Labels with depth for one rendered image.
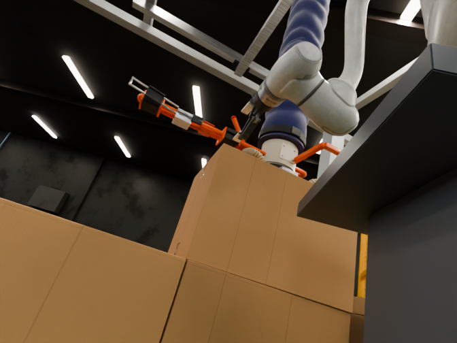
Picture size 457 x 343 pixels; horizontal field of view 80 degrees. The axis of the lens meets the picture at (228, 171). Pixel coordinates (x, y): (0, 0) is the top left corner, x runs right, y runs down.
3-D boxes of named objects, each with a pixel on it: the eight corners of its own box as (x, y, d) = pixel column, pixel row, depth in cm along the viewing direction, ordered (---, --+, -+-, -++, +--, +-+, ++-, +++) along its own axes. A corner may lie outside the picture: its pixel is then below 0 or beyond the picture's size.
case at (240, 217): (287, 301, 125) (299, 219, 142) (353, 314, 90) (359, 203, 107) (164, 262, 111) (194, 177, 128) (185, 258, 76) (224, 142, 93)
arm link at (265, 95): (262, 90, 79) (253, 101, 84) (288, 104, 82) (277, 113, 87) (268, 68, 83) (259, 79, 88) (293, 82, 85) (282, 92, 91)
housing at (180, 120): (186, 131, 114) (190, 122, 116) (190, 123, 108) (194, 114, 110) (171, 123, 113) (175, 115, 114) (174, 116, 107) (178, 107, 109)
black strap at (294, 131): (286, 162, 141) (288, 156, 143) (316, 145, 121) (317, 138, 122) (249, 145, 135) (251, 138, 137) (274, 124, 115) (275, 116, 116)
